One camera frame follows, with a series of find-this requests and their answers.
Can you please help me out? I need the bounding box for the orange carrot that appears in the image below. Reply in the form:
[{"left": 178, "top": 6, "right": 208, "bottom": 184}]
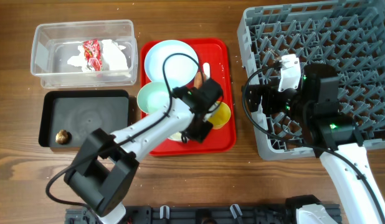
[{"left": 193, "top": 72, "right": 207, "bottom": 89}]

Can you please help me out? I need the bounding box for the light blue plate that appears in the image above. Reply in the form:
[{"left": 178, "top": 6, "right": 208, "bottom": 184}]
[{"left": 144, "top": 40, "right": 199, "bottom": 88}]

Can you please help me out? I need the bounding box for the yellow plastic cup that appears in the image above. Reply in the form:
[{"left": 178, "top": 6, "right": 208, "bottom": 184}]
[{"left": 208, "top": 101, "right": 231, "bottom": 129}]

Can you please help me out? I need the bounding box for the clear plastic bin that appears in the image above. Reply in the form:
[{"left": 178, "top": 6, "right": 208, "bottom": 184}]
[{"left": 31, "top": 19, "right": 138, "bottom": 89}]

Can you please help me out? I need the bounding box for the white napkin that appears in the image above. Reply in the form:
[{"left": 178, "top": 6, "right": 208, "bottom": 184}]
[{"left": 67, "top": 39, "right": 129, "bottom": 72}]

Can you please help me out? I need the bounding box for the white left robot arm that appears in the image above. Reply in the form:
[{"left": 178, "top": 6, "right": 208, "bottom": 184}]
[{"left": 64, "top": 79, "right": 223, "bottom": 223}]

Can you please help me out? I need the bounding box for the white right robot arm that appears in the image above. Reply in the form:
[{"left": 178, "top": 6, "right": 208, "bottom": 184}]
[{"left": 242, "top": 63, "right": 385, "bottom": 223}]

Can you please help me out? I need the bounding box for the red plastic tray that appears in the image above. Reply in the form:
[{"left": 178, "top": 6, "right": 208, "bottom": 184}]
[{"left": 140, "top": 38, "right": 237, "bottom": 156}]

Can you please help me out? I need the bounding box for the brown food lump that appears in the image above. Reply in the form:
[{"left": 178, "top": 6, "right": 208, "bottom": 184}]
[{"left": 55, "top": 129, "right": 70, "bottom": 145}]

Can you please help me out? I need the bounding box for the black tray bin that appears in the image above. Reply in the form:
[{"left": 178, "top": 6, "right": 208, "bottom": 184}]
[{"left": 38, "top": 90, "right": 129, "bottom": 148}]

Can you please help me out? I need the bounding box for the light blue rice bowl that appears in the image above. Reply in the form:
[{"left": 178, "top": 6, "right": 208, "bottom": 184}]
[{"left": 168, "top": 132, "right": 183, "bottom": 142}]

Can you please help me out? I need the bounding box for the green bowl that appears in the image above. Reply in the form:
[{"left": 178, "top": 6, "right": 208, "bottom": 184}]
[{"left": 137, "top": 82, "right": 169, "bottom": 114}]

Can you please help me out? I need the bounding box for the white plastic spoon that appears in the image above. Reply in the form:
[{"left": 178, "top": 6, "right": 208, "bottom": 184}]
[{"left": 202, "top": 62, "right": 211, "bottom": 80}]

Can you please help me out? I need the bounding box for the grey dishwasher rack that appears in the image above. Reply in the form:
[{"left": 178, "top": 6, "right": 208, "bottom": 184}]
[{"left": 237, "top": 1, "right": 385, "bottom": 150}]

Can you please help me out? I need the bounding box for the red snack wrapper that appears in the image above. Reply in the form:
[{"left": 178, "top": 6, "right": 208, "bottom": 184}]
[{"left": 82, "top": 39, "right": 103, "bottom": 72}]

